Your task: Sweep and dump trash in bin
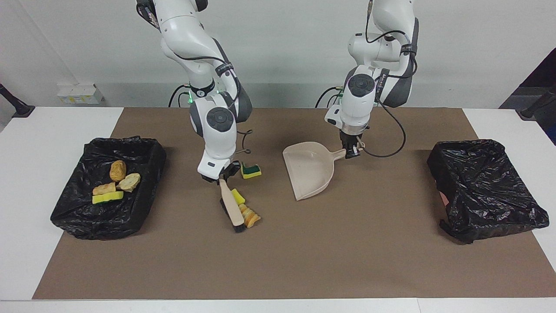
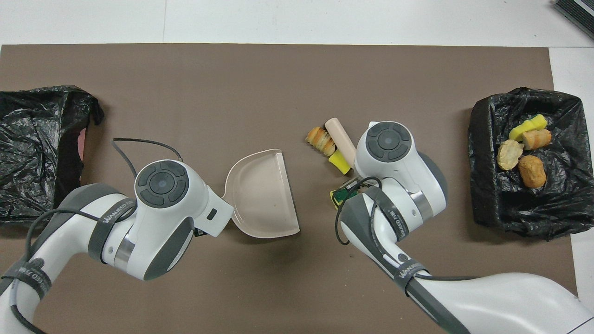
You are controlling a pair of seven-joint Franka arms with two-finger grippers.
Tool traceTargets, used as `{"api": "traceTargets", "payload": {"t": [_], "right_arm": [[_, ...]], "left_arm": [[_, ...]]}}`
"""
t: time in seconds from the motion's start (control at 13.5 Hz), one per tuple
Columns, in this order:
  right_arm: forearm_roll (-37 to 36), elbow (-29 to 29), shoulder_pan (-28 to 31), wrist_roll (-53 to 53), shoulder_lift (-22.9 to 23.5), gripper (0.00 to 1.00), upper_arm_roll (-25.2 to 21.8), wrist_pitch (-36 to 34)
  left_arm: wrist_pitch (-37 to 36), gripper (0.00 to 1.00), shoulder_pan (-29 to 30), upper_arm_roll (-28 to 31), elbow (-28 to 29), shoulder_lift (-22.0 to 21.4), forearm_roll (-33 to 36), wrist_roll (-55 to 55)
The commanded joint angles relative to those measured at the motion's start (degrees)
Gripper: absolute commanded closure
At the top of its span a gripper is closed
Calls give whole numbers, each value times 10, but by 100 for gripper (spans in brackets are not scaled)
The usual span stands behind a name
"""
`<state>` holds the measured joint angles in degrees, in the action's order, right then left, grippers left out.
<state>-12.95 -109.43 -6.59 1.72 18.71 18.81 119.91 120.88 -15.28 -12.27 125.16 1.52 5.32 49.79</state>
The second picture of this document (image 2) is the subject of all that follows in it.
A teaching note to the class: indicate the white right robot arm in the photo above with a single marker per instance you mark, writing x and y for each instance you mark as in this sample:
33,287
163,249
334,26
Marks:
399,185

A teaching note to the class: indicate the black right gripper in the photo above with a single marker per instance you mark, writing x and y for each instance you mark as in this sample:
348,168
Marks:
361,182

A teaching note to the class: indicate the pink bin lined black bag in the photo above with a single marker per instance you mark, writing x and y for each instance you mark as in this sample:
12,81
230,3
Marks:
32,157

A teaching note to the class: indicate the small striped croissant piece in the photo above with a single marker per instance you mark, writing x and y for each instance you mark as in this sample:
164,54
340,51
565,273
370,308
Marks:
538,138

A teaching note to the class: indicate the brown fried bread nugget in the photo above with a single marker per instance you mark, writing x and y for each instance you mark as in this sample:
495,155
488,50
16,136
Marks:
532,171

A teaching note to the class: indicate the pale torn bread piece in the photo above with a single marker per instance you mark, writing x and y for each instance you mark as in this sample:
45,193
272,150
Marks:
509,155

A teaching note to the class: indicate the beige hand brush black bristles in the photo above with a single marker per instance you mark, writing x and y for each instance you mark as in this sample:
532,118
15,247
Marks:
341,137

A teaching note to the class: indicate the beige plastic dustpan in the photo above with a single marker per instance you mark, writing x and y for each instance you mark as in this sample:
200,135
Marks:
264,195

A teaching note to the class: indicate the large striped croissant piece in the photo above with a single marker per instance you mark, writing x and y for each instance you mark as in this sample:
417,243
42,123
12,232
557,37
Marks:
320,140

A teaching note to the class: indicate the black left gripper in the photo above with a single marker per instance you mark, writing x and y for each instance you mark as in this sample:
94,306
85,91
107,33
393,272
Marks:
199,232

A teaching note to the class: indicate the yellow sponge piece green top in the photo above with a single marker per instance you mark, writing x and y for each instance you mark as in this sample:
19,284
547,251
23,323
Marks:
336,198

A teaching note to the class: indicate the dark ribbed panel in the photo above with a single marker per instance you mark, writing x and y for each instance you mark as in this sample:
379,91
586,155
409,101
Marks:
577,14

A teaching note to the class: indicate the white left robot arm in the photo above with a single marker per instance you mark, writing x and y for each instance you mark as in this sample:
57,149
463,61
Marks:
158,222

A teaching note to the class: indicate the wide yellow sponge piece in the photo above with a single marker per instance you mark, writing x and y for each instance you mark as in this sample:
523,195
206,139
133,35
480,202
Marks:
524,127

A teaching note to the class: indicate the small curved yellow sponge piece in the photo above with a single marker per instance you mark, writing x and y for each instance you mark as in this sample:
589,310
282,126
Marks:
340,163

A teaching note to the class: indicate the brown paper table mat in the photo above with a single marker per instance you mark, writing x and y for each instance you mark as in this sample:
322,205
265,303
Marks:
209,93

